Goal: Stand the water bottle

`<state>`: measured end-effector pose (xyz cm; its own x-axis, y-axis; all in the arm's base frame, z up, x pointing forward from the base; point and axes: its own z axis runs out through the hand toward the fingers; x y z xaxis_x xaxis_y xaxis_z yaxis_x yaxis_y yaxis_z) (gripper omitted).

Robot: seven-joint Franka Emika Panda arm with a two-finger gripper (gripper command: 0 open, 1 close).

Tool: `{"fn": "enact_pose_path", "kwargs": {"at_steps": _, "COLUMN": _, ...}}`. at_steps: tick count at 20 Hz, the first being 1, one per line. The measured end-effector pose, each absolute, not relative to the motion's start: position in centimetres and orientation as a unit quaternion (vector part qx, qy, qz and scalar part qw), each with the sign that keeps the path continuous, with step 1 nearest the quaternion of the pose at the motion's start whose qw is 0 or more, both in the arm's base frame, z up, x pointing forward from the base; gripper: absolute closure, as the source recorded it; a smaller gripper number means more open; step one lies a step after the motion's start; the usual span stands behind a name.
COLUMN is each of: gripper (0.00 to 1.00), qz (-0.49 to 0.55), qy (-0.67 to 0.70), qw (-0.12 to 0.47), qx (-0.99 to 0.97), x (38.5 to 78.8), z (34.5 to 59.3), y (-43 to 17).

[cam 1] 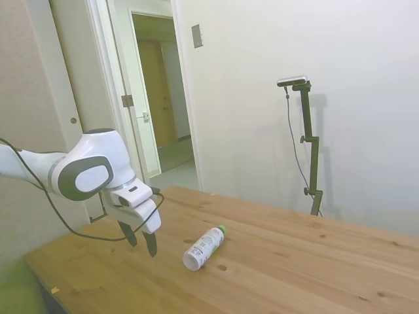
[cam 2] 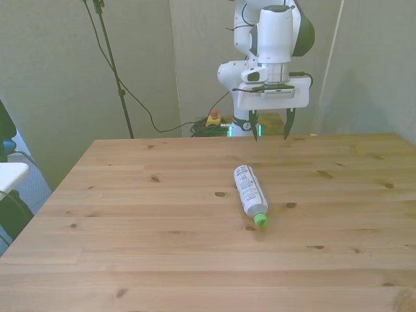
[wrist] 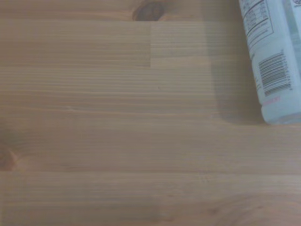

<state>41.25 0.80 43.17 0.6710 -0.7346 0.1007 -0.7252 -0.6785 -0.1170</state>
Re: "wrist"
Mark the white labelled water bottle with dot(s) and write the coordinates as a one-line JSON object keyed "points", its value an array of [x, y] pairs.
{"points": [[270, 58]]}

